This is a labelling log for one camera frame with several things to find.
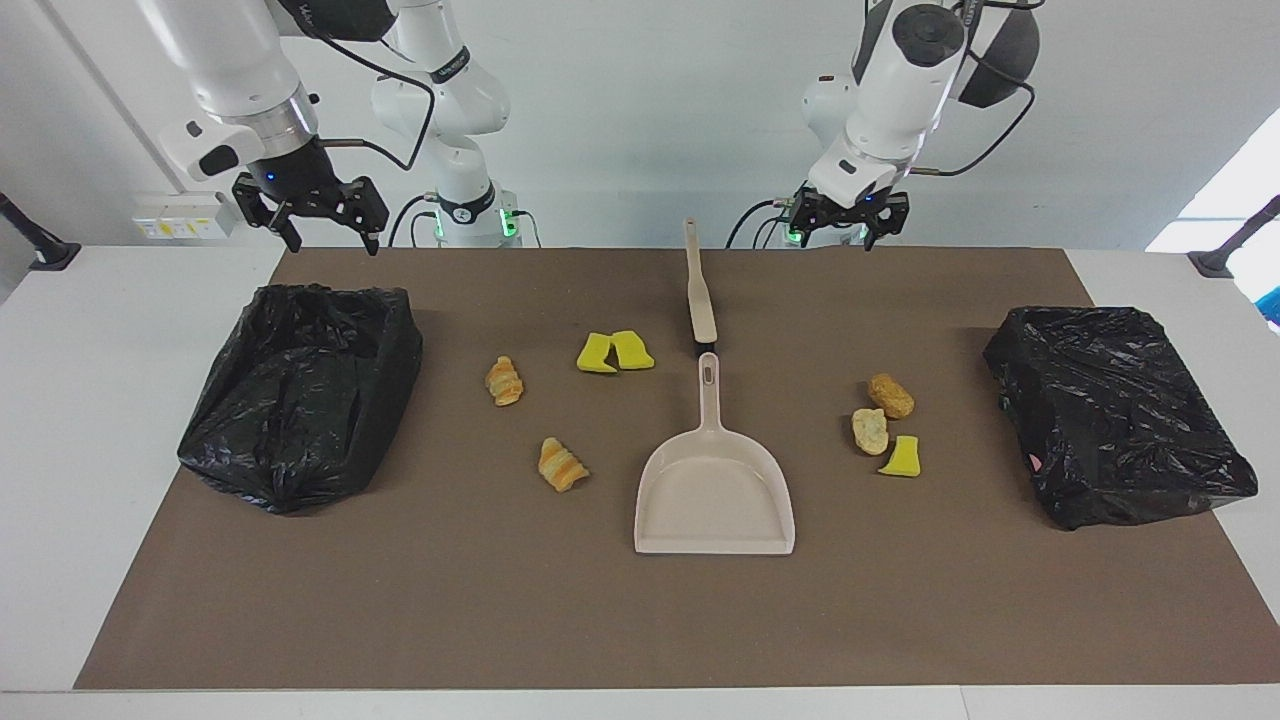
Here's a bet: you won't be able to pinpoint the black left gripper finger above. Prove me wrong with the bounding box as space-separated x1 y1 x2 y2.
790 205 833 251
862 205 911 251

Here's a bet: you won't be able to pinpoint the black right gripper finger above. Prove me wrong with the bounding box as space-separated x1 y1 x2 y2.
232 172 304 254
335 176 391 257

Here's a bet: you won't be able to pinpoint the beige hand brush black bristles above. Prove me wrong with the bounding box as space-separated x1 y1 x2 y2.
683 218 719 363

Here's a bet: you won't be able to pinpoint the brown croquette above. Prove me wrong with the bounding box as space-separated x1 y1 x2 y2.
867 373 916 420

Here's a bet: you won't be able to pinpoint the pale bread piece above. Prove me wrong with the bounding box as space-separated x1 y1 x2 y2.
851 407 890 457

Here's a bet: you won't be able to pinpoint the yellow sponge piece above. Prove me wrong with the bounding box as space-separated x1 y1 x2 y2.
611 329 657 372
576 332 620 375

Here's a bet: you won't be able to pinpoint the striped toy croissant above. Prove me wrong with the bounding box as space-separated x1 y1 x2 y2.
537 436 591 494
484 355 525 408

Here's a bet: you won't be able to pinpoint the yellow sponge wedge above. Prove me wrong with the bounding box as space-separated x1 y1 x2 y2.
877 435 922 478

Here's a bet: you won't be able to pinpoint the beige plastic dustpan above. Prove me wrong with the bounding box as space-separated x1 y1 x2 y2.
633 351 797 557

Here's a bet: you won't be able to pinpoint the open black bag trash bin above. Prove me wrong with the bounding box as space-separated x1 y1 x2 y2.
177 283 425 516

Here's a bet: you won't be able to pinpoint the black bagged bin pink patch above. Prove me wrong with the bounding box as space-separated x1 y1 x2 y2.
982 305 1260 532

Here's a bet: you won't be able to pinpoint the black clamp stand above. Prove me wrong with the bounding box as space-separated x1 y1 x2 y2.
1188 195 1280 279
0 192 83 272

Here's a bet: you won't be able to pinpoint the brown table mat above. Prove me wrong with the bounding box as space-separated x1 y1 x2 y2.
73 247 1280 691

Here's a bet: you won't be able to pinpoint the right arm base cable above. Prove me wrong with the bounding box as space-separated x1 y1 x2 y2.
388 193 443 248

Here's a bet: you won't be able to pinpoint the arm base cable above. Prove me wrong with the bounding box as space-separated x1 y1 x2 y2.
725 198 801 249
388 193 443 248

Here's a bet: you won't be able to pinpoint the left arm base cable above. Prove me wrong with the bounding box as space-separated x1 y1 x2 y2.
725 198 801 249

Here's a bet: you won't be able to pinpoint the white wall socket box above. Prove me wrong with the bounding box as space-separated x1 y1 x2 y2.
132 191 237 241

